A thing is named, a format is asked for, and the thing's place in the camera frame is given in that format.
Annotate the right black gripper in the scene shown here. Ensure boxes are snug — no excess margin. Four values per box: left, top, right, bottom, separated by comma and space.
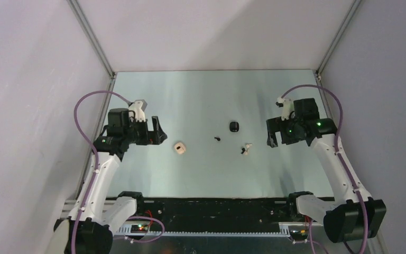
266, 114, 305, 148

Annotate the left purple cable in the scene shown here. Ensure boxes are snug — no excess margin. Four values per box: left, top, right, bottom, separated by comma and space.
70, 90, 133, 254

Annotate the beige earbud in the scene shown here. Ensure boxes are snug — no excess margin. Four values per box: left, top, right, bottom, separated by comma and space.
243, 143, 252, 155

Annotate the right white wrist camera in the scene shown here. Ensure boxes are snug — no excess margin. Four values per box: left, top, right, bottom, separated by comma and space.
276, 97, 294, 121

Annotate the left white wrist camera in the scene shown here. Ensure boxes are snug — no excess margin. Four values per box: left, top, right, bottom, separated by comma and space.
128, 99, 147, 122

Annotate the right controller board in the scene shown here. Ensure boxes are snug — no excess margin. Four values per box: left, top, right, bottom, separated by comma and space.
289, 230, 309, 237

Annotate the purple cable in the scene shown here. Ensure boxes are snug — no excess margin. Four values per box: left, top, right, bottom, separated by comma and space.
70, 90, 133, 254
280, 84, 369, 254

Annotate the left aluminium frame post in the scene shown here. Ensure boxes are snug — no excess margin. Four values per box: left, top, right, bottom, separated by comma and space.
67, 0, 115, 79

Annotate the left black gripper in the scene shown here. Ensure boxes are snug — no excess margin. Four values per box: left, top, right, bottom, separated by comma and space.
123, 116, 166, 146

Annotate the right aluminium frame post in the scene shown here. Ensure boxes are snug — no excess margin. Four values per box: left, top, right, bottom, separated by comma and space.
315, 0, 363, 80

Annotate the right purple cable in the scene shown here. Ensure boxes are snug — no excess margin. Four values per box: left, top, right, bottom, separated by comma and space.
280, 84, 369, 254

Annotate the controller board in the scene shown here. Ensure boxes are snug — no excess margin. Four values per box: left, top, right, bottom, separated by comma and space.
130, 224, 150, 234
289, 230, 309, 237

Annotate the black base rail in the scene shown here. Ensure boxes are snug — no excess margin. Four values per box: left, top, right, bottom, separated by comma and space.
120, 197, 308, 235

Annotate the beige earbud charging case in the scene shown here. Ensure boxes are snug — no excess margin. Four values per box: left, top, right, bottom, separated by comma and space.
174, 142, 186, 155

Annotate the left controller board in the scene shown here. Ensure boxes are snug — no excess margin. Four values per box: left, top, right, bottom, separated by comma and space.
130, 224, 150, 234

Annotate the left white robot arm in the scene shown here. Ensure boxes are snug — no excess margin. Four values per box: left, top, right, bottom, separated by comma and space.
46, 108, 168, 253

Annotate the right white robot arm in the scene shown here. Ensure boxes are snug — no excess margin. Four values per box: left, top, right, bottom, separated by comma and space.
266, 97, 386, 243

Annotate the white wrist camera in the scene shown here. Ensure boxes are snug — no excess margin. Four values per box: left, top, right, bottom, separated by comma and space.
128, 99, 147, 122
276, 97, 294, 121

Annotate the aluminium frame post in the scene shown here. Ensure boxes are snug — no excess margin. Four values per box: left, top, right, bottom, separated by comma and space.
67, 0, 115, 79
315, 0, 363, 80

